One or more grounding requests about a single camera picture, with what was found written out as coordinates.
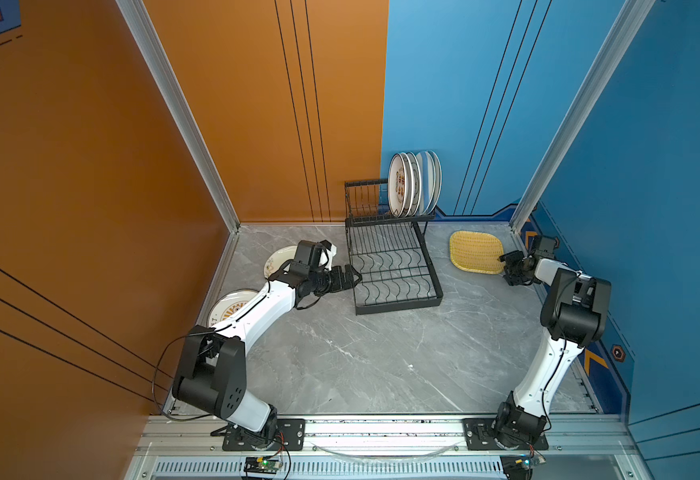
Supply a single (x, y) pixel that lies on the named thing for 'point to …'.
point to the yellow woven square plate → (476, 252)
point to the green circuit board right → (520, 466)
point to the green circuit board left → (261, 465)
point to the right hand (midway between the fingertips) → (502, 262)
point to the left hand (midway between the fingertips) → (352, 276)
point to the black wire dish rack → (392, 262)
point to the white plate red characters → (397, 184)
